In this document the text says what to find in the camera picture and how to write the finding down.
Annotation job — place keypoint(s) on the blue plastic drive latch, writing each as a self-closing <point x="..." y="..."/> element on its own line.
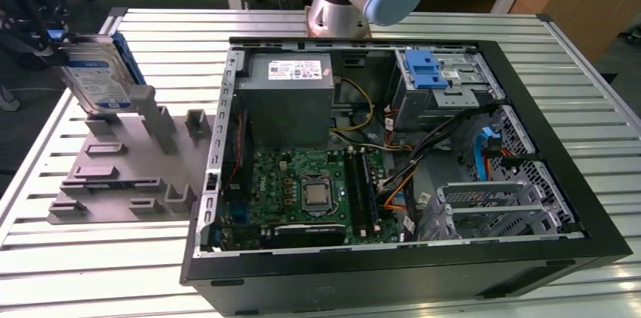
<point x="424" y="70"/>

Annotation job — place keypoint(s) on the grey power supply unit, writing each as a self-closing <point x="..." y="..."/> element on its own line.
<point x="285" y="115"/>

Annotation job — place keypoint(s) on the black graphics card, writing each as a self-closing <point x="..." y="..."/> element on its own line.
<point x="305" y="233"/>

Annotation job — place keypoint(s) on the grey parts rack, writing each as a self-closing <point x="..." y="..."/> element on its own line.
<point x="130" y="168"/>

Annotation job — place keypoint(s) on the black RAM slot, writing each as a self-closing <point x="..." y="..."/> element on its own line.
<point x="355" y="190"/>

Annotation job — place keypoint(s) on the black PC case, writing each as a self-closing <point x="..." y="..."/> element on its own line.
<point x="351" y="276"/>

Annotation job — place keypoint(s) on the silver disk bay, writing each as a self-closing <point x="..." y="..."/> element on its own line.
<point x="482" y="209"/>

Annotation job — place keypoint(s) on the green motherboard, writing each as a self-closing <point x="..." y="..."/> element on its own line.
<point x="281" y="168"/>

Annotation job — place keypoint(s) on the silver optical drive cage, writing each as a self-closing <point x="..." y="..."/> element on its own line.
<point x="451" y="100"/>

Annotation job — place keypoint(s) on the silver CPU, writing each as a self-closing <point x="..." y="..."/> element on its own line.
<point x="317" y="194"/>

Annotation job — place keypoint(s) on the black CPU socket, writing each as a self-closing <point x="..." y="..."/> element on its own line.
<point x="303" y="213"/>

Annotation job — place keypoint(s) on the hard disk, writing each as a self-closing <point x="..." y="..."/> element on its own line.
<point x="96" y="81"/>

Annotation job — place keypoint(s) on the grey stand foot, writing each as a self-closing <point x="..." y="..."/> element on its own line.
<point x="7" y="102"/>

